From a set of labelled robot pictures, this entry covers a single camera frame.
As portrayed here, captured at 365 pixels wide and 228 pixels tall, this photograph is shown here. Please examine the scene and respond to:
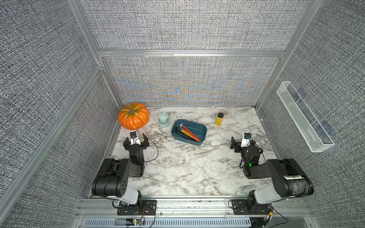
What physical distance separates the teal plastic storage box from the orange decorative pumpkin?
0.70 feet

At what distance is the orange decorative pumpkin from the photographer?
39.1 inches

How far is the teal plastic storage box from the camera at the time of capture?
0.99 m
